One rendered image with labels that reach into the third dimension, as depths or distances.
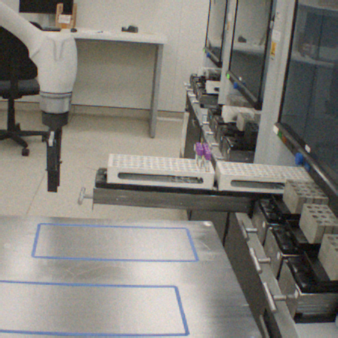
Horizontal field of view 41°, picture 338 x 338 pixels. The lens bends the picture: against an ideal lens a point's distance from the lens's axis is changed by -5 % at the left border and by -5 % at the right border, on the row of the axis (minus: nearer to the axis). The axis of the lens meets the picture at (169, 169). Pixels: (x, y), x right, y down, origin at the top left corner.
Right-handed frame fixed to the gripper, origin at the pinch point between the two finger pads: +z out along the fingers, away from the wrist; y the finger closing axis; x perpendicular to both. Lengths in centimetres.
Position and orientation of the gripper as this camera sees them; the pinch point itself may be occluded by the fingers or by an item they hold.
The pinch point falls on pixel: (53, 178)
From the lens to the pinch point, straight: 139.7
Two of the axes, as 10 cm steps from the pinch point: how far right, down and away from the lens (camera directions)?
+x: -9.9, -0.8, -0.9
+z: -1.0, 9.2, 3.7
